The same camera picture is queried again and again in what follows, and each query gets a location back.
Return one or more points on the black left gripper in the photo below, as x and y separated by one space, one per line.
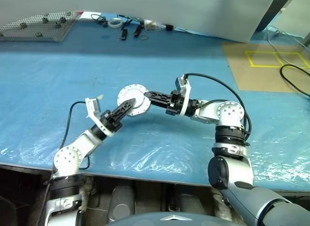
110 121

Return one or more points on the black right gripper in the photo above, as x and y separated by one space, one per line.
175 104

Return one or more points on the round silver motor lid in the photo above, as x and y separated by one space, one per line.
130 92

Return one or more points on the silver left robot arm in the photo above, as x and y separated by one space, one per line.
70 158

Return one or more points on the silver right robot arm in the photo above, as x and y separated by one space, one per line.
230 112

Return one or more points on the small clear plastic scrap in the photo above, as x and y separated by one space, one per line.
100 97

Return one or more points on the short black hand tool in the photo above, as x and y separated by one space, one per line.
138 31

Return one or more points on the long black hand tool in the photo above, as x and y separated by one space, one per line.
123 34

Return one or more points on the clear plastic bag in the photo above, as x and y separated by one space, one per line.
152 26

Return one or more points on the small black block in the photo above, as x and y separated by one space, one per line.
169 27

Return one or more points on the blue table mat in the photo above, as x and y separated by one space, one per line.
60 78

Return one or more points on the white tape roll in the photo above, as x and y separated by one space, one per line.
111 23

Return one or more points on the white backdrop board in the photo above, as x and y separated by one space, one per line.
169 7

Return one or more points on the brown cardboard sheet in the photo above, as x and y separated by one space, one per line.
242 73

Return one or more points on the grey rounded shape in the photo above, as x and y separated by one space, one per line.
122 201
191 201

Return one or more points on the dirty whitish wrapped shape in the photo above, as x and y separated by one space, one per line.
86 192

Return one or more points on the small dark green fixture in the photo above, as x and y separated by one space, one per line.
24 25
57 24
63 19
38 34
44 18

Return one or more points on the yellow tape outline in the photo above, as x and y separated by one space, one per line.
252 65

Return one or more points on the grey perforated board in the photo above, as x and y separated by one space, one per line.
48 32

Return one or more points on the grey robot torso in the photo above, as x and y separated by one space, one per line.
169 220

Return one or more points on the grey metal leg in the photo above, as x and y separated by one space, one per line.
307 40

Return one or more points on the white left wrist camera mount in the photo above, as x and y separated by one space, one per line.
93 107

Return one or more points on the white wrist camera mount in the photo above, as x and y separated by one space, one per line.
93 107
187 100

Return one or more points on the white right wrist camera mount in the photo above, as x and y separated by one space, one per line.
187 100

